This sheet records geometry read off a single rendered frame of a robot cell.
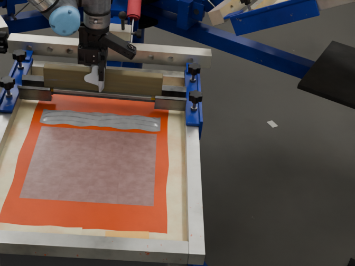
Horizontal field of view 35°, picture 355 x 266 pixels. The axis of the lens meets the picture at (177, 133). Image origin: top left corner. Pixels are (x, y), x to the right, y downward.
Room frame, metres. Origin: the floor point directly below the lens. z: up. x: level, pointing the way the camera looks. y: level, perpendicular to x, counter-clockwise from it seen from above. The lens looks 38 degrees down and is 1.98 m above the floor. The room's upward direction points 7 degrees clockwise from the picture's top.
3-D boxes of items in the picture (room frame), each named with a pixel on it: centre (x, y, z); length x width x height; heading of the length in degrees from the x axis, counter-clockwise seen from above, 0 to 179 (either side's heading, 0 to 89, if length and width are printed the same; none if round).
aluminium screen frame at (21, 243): (1.22, 0.22, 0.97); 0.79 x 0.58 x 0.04; 4
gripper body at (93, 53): (1.42, 0.27, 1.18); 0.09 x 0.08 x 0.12; 94
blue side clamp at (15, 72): (1.44, 0.52, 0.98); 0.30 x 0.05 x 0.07; 4
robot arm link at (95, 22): (1.42, 0.26, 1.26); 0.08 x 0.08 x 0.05
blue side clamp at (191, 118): (1.48, -0.04, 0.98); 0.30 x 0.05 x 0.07; 4
